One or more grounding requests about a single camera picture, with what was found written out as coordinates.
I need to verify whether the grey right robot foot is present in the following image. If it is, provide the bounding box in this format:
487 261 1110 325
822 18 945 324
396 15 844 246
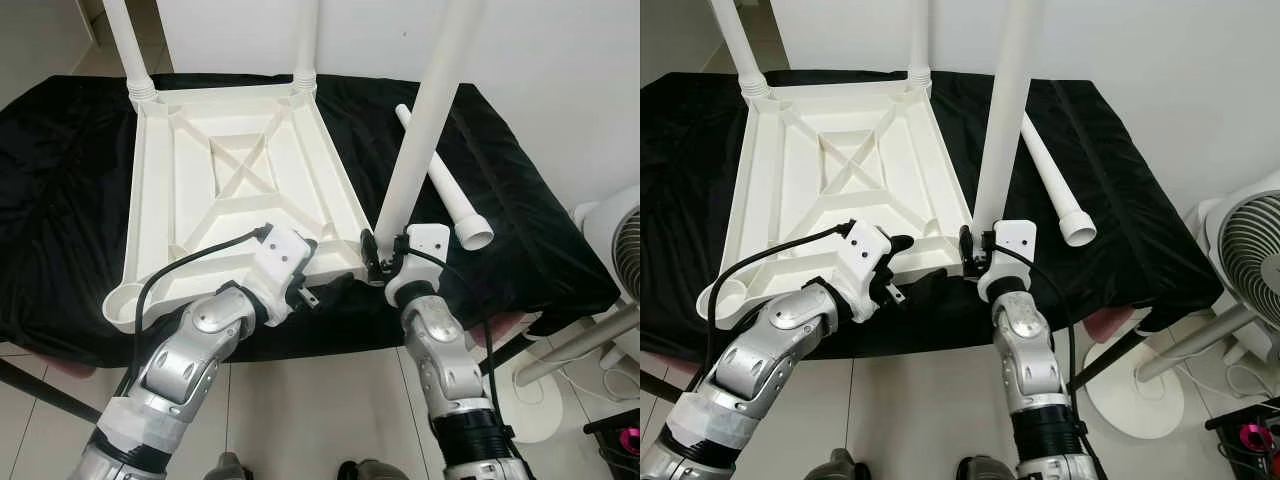
335 458 401 480
955 455 1016 480

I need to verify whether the white plastic table top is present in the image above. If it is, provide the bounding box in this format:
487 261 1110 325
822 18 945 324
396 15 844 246
695 78 976 326
103 78 376 334

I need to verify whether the black metal table leg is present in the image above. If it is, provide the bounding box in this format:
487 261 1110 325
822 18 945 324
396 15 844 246
0 357 101 423
480 340 527 377
1068 330 1133 392
640 370 683 402

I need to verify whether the white plastic table leg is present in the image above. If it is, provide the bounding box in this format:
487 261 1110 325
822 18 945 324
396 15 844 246
708 0 771 99
907 0 933 86
395 103 495 251
970 0 1048 239
373 0 486 251
1020 112 1098 248
100 0 159 101
293 0 321 93

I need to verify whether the white pedestal fan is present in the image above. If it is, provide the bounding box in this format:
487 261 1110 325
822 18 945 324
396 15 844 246
495 185 641 444
1082 170 1280 441

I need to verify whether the white round appliance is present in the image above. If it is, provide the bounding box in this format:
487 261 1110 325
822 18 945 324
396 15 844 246
1225 310 1280 366

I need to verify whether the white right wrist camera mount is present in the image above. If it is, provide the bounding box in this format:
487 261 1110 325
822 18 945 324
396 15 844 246
975 220 1039 301
385 224 451 306

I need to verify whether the grey robot foot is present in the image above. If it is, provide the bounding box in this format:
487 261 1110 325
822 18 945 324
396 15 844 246
205 452 251 480
825 448 881 480
955 455 1016 480
335 458 401 480

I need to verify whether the black table cloth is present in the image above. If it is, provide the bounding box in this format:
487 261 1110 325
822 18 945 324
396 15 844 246
640 70 1223 361
0 72 621 366

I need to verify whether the grey left robot foot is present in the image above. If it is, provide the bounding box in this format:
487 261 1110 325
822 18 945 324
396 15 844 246
825 448 881 480
205 452 251 480

